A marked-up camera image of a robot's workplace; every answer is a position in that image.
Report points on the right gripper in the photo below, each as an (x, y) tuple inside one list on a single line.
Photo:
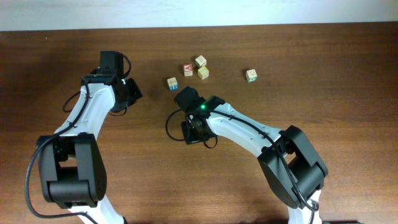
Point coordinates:
[(189, 138)]

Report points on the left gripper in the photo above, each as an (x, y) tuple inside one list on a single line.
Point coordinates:
[(136, 94)]

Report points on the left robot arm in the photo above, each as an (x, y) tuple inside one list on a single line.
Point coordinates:
[(71, 169)]

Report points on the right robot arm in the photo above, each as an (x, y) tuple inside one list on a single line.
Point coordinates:
[(293, 168)]

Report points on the blue number left block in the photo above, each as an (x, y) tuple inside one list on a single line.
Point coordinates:
[(172, 83)]

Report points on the yellow top wooden block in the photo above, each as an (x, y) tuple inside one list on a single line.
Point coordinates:
[(203, 72)]

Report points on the red A wooden block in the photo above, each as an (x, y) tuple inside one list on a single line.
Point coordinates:
[(187, 70)]

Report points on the green letter wooden block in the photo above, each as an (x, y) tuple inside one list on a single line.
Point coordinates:
[(200, 61)]

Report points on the green far right block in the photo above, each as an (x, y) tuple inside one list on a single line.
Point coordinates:
[(251, 75)]

